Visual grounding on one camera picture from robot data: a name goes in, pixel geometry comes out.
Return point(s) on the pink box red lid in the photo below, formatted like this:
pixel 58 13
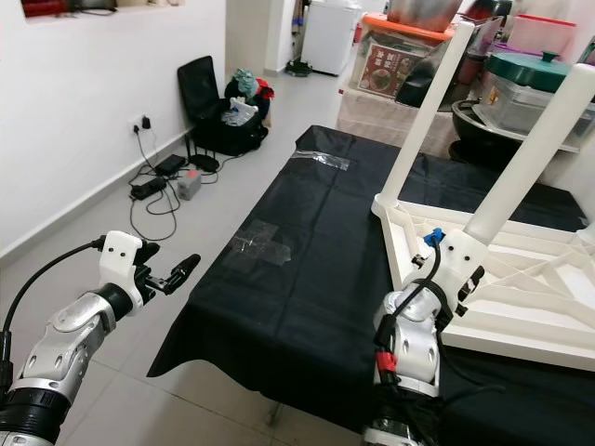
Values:
pixel 544 35

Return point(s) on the black wok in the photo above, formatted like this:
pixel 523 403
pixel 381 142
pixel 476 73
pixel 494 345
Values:
pixel 493 149

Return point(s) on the green pot lid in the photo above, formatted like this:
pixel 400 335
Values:
pixel 530 72

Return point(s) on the clear plastic storage box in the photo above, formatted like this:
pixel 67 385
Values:
pixel 521 111

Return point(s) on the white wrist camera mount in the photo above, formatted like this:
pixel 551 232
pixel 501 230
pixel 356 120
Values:
pixel 125 258
pixel 456 253

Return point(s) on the white plastic children table top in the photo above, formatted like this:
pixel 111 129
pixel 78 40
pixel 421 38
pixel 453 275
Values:
pixel 548 316

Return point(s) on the black kitchen appliance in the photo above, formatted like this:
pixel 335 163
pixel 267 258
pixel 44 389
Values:
pixel 93 5

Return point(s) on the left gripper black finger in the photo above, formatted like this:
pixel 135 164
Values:
pixel 182 271
pixel 98 243

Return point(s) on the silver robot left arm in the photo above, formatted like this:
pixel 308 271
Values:
pixel 65 348

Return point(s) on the red cloth item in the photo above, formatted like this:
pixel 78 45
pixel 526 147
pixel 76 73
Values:
pixel 264 88

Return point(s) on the steel pot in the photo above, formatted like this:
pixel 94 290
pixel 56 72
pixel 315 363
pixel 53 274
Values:
pixel 426 11

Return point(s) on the orange lidded storage box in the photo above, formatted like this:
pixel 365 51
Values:
pixel 386 65

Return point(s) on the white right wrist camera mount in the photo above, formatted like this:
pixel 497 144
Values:
pixel 456 253

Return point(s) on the clear plastic bag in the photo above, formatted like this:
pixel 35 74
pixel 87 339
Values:
pixel 240 111

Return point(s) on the clear tape strip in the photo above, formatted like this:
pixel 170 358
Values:
pixel 321 159

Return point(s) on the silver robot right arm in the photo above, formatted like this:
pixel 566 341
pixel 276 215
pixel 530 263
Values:
pixel 409 353

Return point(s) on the red kitchen appliance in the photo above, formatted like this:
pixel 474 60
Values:
pixel 42 7

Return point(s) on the grey power box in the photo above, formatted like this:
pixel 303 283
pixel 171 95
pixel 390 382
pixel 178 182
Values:
pixel 190 183

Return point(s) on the black plastic bag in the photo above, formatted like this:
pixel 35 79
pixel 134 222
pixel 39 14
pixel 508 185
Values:
pixel 418 84

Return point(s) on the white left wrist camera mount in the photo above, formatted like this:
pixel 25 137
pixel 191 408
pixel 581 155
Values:
pixel 125 258

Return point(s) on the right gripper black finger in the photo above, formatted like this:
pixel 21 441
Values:
pixel 472 286

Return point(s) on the black antenna router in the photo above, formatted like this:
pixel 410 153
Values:
pixel 204 163

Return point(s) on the clear tape cross patch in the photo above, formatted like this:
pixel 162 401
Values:
pixel 260 246

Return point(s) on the black wall plug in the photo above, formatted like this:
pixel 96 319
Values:
pixel 145 123

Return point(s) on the red small bucket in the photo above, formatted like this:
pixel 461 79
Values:
pixel 359 32

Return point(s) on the black tablecloth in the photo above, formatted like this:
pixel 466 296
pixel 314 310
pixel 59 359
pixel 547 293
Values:
pixel 297 297

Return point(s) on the beige cloth covered stand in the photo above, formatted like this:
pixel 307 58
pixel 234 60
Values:
pixel 376 125

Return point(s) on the black floor stand base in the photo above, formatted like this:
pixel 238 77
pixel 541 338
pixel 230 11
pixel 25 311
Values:
pixel 299 68

